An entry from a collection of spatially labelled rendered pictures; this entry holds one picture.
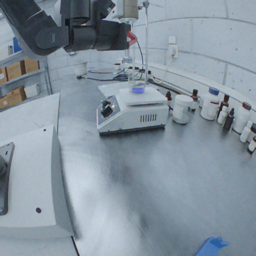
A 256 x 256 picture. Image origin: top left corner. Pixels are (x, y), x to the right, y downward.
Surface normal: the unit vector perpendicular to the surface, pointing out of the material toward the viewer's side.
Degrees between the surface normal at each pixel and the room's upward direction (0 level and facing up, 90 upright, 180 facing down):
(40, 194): 3
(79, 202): 0
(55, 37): 87
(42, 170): 3
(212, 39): 90
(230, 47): 90
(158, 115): 90
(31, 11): 75
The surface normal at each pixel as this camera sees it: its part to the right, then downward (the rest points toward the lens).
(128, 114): 0.21, 0.55
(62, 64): 0.42, 0.50
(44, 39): 0.74, 0.32
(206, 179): -0.01, -0.83
